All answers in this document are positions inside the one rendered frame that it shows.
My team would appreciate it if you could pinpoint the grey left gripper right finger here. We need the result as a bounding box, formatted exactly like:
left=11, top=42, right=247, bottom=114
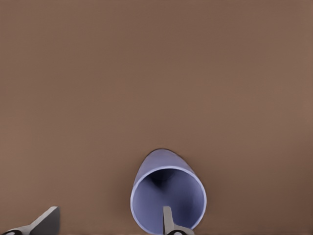
left=162, top=206, right=196, bottom=235

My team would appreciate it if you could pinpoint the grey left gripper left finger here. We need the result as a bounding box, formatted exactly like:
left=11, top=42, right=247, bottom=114
left=0, top=206, right=61, bottom=235

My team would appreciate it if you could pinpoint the purple cup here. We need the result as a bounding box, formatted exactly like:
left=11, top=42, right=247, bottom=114
left=130, top=148, right=207, bottom=235

